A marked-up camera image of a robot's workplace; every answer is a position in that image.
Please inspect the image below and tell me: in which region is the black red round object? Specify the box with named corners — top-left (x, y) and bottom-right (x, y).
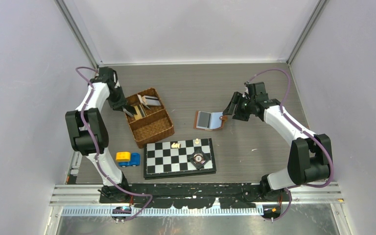
top-left (188, 149), bottom-right (210, 170)

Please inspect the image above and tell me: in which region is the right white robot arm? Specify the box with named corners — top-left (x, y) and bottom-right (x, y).
top-left (223, 82), bottom-right (334, 201)

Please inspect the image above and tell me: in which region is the blue yellow toy truck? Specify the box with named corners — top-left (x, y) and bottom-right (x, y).
top-left (115, 152), bottom-right (141, 167)

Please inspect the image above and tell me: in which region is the brown woven basket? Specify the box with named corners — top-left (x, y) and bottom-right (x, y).
top-left (126, 88), bottom-right (175, 148)

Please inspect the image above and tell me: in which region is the brown leather card holder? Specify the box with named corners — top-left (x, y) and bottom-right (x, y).
top-left (193, 111), bottom-right (228, 131)

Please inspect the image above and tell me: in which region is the white magnetic stripe card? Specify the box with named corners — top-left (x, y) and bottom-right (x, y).
top-left (137, 94), bottom-right (161, 109)

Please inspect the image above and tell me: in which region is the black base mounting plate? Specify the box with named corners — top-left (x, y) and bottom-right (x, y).
top-left (98, 183), bottom-right (290, 209)

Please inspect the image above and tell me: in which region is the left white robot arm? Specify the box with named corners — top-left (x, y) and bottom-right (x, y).
top-left (65, 67), bottom-right (131, 203)

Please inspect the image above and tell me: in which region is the fallen cream chess piece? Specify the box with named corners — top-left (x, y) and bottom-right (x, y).
top-left (171, 142), bottom-right (181, 149)

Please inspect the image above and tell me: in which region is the black white chessboard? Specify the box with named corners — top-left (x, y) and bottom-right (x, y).
top-left (143, 138), bottom-right (216, 180)

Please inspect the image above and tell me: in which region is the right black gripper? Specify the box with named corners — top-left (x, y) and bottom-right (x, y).
top-left (223, 92), bottom-right (256, 122)

